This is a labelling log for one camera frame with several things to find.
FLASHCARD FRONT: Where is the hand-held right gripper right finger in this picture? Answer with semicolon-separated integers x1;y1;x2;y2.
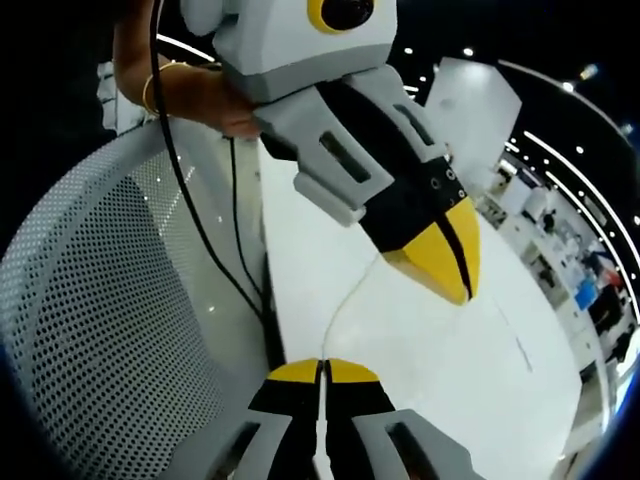
324;358;484;480

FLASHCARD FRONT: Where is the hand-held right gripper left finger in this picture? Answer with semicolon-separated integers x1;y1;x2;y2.
164;357;322;480

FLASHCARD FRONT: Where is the clear resealable bag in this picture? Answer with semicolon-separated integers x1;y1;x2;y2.
320;249;536;406

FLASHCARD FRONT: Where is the person's left hand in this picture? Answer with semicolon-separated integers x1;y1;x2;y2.
154;64;261;139

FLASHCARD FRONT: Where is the wide white pillar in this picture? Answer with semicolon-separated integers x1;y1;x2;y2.
423;56;524;172

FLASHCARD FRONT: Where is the row of white desks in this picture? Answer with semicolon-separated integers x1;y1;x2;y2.
477;149;624;406

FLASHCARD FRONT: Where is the white mesh chair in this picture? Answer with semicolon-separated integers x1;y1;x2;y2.
0;117;274;480

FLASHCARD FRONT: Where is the blue container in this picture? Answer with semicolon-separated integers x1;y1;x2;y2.
573;278;600;310

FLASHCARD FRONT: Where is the gold bracelet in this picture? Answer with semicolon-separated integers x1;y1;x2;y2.
141;61;187;119

